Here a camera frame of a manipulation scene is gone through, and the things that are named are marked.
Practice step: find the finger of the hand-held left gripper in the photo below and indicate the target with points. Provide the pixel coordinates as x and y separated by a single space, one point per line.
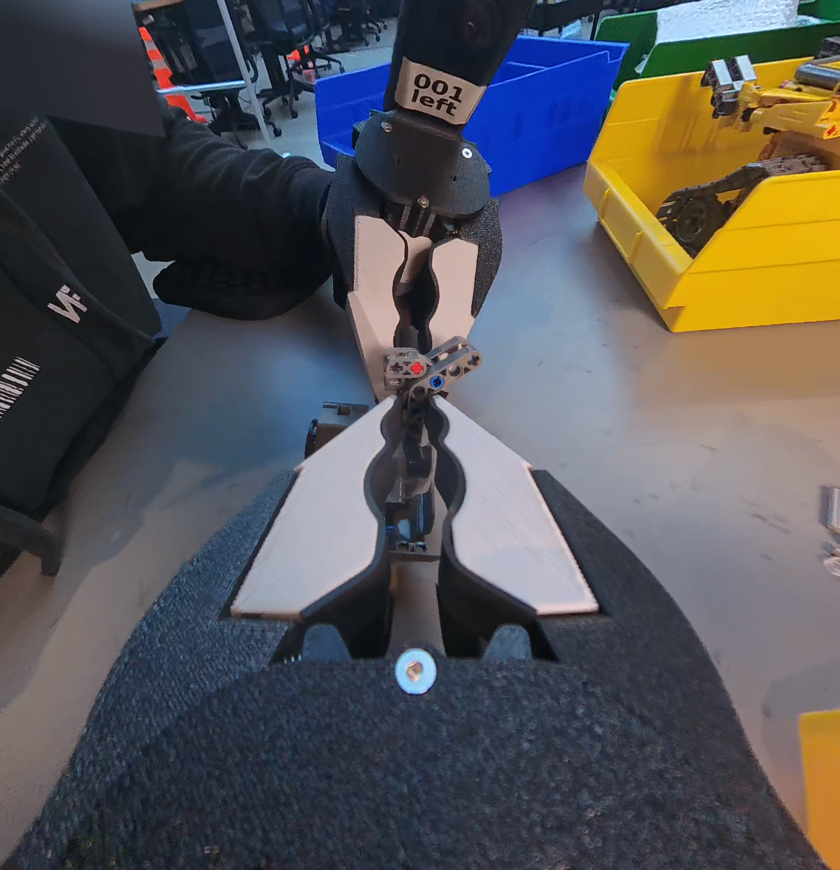
372 285
454 285

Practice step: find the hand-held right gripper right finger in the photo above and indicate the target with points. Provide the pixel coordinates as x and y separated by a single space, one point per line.
515 537

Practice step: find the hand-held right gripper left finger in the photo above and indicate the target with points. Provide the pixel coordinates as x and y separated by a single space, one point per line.
311 537

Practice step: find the dark grey brick beam assembly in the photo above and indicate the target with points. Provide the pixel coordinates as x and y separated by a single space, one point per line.
454 357

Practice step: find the grey motor block assembly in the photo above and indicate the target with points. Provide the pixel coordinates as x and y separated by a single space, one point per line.
335 428

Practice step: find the person's left forearm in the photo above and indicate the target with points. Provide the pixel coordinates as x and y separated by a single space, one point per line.
223 204

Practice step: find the grey desk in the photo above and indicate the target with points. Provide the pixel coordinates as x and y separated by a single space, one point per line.
630 442

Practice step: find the blue plastic bin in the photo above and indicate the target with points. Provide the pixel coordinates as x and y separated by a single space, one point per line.
549 115

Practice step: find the black office chair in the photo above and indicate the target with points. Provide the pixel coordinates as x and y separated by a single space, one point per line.
284 47

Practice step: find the orange traffic cone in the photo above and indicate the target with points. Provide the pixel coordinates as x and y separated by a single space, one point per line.
165 75

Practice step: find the yellow plastic parts bin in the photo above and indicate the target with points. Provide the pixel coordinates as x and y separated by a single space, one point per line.
766 272
831 788

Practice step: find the small grey connector pieces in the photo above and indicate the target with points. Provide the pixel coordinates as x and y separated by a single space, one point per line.
838 530

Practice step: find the person's black hoodie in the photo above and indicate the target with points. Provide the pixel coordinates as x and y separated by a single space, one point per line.
53 340

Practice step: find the white bubble wrap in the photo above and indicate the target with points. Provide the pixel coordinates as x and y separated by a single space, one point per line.
719 17

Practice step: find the green plastic bin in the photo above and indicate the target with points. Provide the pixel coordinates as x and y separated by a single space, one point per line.
732 47

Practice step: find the yellow tracked toy robot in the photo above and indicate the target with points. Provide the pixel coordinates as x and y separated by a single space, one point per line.
766 102

